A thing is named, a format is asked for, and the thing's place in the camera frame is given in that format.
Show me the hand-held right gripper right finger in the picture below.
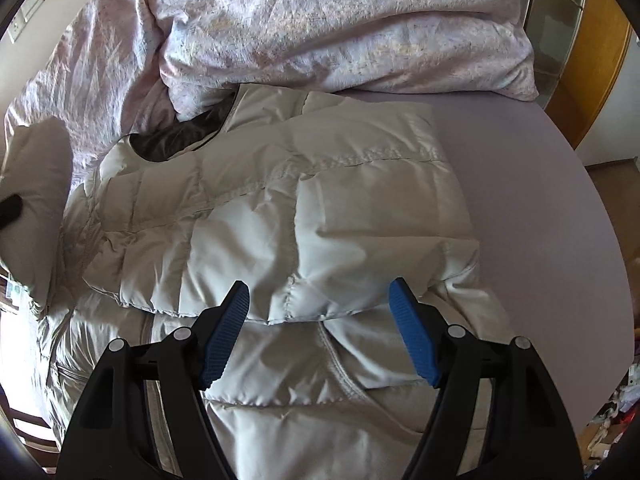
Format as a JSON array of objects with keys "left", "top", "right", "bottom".
[{"left": 389, "top": 277, "right": 585, "bottom": 480}]

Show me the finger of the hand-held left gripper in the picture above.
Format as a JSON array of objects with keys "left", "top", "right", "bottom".
[{"left": 0, "top": 195, "right": 24, "bottom": 231}]

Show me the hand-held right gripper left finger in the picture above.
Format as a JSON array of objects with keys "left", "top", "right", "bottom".
[{"left": 59, "top": 280, "right": 251, "bottom": 480}]

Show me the white puffer jacket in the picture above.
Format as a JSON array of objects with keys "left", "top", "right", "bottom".
[{"left": 0, "top": 82, "right": 518, "bottom": 480}]

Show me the pile of floor clutter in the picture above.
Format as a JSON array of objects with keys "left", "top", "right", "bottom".
[{"left": 582, "top": 325, "right": 640, "bottom": 463}]

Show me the pink patterned duvet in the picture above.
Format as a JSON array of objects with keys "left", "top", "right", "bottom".
[{"left": 5, "top": 0, "right": 541, "bottom": 196}]

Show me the glass door with metal grid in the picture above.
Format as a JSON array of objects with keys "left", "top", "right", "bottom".
[{"left": 520, "top": 0, "right": 592, "bottom": 107}]

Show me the wooden door frame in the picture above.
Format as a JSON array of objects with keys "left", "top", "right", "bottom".
[{"left": 544, "top": 0, "right": 635, "bottom": 151}]

